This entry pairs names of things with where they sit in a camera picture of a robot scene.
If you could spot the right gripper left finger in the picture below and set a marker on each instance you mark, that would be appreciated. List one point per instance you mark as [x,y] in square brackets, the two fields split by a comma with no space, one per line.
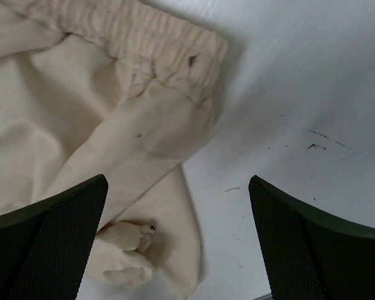
[45,246]

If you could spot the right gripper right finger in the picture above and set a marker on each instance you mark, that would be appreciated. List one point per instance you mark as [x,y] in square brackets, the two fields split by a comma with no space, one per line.
[309,253]

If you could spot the beige trousers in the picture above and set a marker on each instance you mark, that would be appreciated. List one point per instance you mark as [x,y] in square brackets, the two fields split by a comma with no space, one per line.
[117,88]

